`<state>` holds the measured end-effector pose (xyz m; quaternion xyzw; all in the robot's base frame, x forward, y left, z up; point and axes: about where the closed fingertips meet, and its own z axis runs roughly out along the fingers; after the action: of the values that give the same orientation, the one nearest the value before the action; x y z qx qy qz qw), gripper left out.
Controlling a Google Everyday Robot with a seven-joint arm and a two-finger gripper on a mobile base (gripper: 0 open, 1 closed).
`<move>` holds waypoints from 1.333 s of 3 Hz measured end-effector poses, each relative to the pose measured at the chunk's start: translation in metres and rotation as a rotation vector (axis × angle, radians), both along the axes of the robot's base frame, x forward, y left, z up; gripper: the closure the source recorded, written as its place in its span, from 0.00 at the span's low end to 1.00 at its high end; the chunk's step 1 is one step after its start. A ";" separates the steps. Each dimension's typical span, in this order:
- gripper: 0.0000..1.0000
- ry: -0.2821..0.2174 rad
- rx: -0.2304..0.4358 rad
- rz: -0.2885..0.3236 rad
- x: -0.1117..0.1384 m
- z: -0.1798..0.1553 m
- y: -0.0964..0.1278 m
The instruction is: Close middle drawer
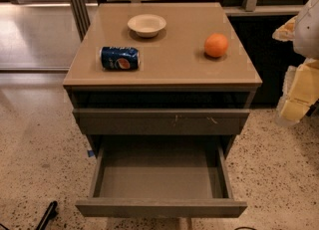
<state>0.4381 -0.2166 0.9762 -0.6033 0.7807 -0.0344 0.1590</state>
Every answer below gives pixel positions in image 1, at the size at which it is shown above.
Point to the orange fruit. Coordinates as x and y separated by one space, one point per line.
216 45

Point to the foam gripper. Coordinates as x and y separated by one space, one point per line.
308 33

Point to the grey top drawer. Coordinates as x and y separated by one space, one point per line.
160 122

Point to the grey drawer cabinet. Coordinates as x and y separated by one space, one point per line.
174 72

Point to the blue pepsi can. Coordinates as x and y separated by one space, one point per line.
120 58

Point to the white bowl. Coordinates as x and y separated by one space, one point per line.
147 25

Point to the black object on floor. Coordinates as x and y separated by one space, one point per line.
50 214

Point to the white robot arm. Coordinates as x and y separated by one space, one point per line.
303 31

